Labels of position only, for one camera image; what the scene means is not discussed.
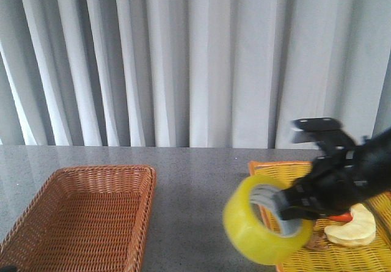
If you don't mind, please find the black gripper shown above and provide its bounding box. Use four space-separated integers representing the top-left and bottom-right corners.
259 156 362 221

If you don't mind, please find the yellow packing tape roll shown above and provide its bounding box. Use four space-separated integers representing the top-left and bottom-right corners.
223 175 313 265

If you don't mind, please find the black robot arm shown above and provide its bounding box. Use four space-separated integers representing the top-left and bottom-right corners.
252 130 390 221

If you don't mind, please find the orange toy carrot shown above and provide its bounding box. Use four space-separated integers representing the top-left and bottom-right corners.
327 212 353 222

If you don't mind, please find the pale yellow toy croissant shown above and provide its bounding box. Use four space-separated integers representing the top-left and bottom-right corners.
324 204 376 248

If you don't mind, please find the yellow woven basket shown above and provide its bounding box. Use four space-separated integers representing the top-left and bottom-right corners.
249 161 390 271

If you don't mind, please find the grey curtain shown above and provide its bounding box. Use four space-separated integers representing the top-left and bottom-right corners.
1 0 390 149

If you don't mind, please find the brown wicker basket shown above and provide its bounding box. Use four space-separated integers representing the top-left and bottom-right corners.
1 165 156 271

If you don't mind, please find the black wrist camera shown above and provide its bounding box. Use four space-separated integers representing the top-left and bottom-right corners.
291 117 356 156

